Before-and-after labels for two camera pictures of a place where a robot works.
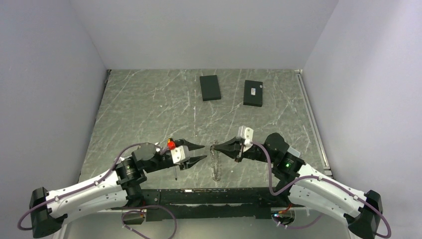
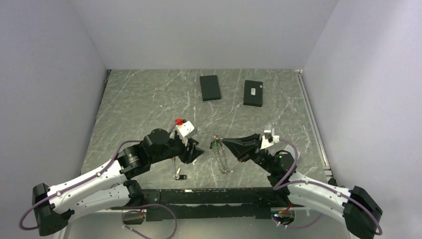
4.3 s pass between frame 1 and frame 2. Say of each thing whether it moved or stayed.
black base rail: stayed
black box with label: stayed
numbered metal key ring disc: moved
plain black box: stayed
